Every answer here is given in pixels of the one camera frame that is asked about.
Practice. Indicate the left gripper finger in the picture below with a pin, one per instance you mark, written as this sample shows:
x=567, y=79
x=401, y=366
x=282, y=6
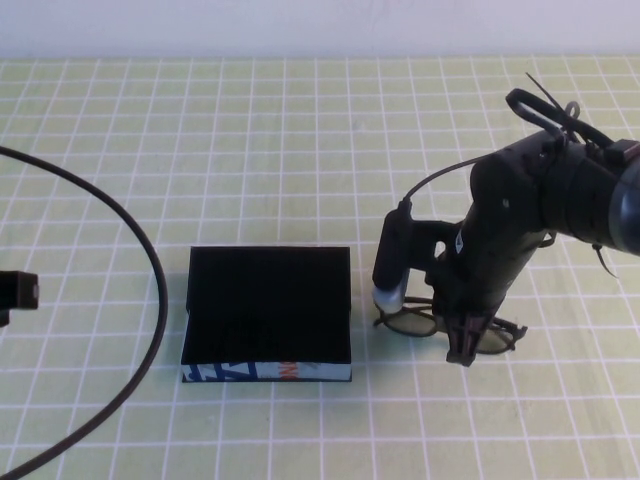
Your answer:
x=4, y=318
x=20, y=290

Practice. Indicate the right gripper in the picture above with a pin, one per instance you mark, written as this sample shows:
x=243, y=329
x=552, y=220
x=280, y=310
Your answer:
x=490, y=270

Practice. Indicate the black framed glasses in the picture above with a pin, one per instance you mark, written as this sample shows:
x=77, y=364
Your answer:
x=410, y=325

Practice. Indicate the black printed glasses case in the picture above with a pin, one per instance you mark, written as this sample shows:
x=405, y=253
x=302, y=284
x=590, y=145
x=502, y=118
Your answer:
x=270, y=295

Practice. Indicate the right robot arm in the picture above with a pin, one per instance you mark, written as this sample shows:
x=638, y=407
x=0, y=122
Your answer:
x=575, y=190

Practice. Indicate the black zip tie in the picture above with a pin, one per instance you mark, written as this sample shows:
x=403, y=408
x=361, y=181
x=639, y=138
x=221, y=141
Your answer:
x=607, y=265
x=547, y=95

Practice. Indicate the green checked tablecloth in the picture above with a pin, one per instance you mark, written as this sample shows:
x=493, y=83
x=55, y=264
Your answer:
x=280, y=150

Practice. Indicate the black right camera bracket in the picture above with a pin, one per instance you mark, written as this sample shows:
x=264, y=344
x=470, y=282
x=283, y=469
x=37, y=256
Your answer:
x=425, y=240

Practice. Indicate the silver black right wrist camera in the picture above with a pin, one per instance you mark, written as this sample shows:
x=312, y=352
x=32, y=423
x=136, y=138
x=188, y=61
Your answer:
x=392, y=255

